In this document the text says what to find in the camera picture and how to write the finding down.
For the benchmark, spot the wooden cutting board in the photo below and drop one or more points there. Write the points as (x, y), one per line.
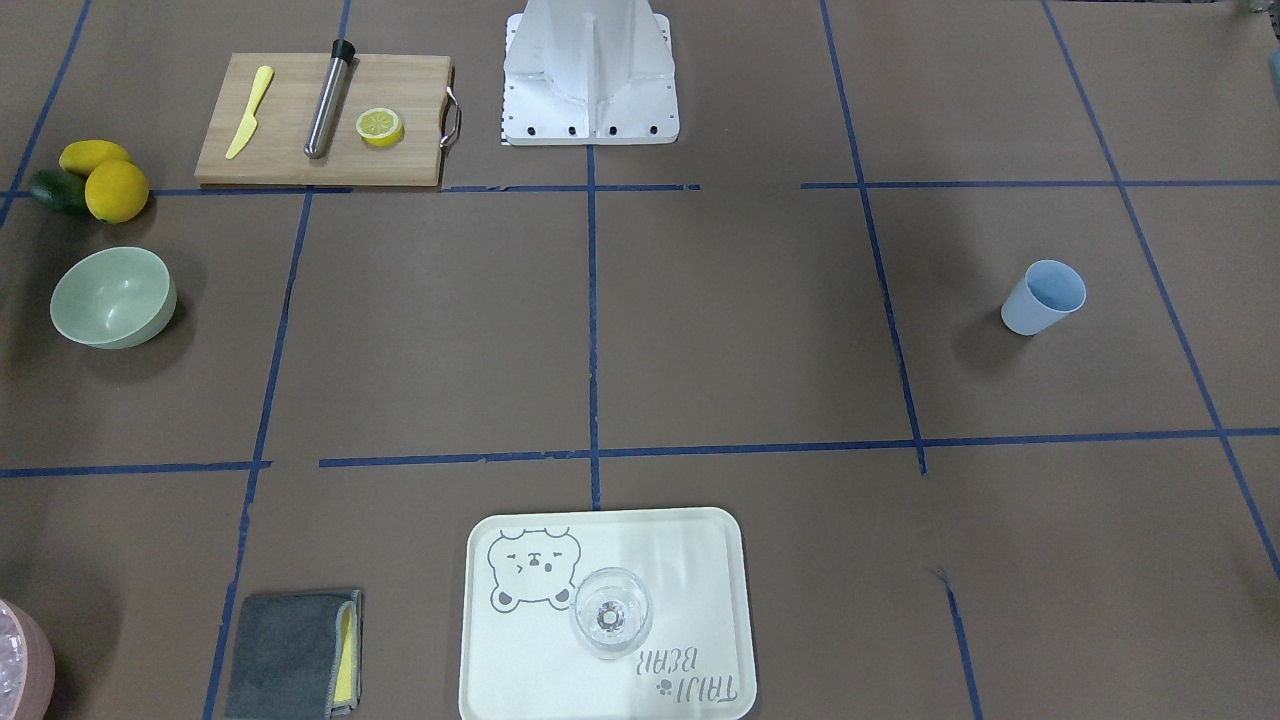
(415, 86)

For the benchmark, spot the yellow mango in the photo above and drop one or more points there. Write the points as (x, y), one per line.
(82, 157)

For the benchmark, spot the green avocado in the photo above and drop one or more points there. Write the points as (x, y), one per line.
(60, 191)

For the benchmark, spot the grey yellow folded cloth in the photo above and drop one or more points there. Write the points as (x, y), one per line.
(297, 656)

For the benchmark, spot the steel muddler black tip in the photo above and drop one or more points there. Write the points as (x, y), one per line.
(327, 109)

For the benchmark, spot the lemon half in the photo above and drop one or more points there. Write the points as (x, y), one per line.
(380, 127)

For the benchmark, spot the green bowl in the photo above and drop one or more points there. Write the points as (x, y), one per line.
(116, 298)

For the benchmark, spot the clear wine glass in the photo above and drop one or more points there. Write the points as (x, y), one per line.
(613, 613)

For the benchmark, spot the yellow plastic knife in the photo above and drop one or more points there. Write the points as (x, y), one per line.
(249, 123)

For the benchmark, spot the cream bear tray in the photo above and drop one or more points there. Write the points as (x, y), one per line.
(520, 658)

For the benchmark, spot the pink bowl of ice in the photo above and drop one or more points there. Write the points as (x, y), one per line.
(27, 665)

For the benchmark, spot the yellow lemon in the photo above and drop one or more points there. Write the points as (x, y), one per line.
(116, 191)

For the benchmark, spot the light blue cup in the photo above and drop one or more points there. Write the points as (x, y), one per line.
(1048, 291)

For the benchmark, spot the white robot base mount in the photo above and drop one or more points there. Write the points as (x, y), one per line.
(589, 73)

